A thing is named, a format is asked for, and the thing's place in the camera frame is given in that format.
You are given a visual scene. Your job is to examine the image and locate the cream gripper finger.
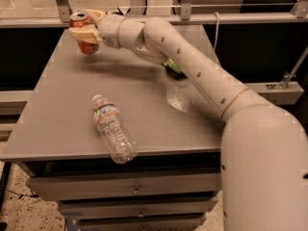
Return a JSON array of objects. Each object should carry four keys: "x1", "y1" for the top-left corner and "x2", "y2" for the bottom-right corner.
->
[
  {"x1": 85, "y1": 9, "x2": 106, "y2": 24},
  {"x1": 69, "y1": 24, "x2": 101, "y2": 44}
]

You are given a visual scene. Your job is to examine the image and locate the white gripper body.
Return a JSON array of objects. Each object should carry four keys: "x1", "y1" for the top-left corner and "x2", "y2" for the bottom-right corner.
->
[{"x1": 97, "y1": 14, "x2": 125, "y2": 48}]

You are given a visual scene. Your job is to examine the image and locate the red coke can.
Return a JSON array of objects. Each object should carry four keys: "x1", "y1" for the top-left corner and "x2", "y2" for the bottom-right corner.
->
[{"x1": 69, "y1": 13, "x2": 99, "y2": 55}]

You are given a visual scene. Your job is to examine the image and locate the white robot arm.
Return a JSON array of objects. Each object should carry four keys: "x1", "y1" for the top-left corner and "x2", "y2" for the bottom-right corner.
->
[{"x1": 70, "y1": 10, "x2": 308, "y2": 231}]

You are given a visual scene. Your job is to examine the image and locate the clear plastic water bottle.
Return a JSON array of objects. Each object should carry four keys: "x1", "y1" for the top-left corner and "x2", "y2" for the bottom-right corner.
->
[{"x1": 92, "y1": 94, "x2": 138, "y2": 164}]

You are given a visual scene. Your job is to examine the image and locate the green chip bag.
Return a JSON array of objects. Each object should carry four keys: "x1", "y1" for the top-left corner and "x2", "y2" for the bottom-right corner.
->
[{"x1": 163, "y1": 59, "x2": 182, "y2": 74}]

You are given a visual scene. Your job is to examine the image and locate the grey drawer cabinet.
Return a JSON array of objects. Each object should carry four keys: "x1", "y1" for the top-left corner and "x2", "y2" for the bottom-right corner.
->
[{"x1": 1, "y1": 35, "x2": 222, "y2": 231}]

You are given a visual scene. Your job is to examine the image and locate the top grey drawer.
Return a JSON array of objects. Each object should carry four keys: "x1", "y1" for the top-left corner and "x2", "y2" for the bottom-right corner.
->
[{"x1": 26, "y1": 172, "x2": 221, "y2": 201}]

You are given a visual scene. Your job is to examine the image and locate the grey drawer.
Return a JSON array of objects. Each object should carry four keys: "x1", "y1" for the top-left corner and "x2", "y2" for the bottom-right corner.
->
[
  {"x1": 26, "y1": 172, "x2": 221, "y2": 201},
  {"x1": 59, "y1": 195, "x2": 218, "y2": 219},
  {"x1": 77, "y1": 214, "x2": 206, "y2": 231}
]

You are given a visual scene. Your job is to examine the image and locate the grey metal railing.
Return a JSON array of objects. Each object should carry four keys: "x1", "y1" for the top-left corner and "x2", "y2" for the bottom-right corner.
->
[{"x1": 0, "y1": 0, "x2": 308, "y2": 28}]

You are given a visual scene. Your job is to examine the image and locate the middle grey drawer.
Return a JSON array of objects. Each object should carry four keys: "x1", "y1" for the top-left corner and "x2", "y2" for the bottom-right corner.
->
[{"x1": 59, "y1": 195, "x2": 218, "y2": 219}]

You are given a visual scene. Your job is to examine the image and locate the bottom grey drawer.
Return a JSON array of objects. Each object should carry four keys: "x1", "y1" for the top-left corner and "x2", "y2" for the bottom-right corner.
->
[{"x1": 77, "y1": 214, "x2": 206, "y2": 231}]

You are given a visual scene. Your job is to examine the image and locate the white cable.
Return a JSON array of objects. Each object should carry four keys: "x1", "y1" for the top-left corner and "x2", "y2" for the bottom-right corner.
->
[{"x1": 213, "y1": 12, "x2": 221, "y2": 52}]

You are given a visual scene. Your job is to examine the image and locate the black floor cable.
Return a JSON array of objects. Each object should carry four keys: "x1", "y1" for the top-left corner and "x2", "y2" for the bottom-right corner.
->
[{"x1": 5, "y1": 188, "x2": 41, "y2": 200}]

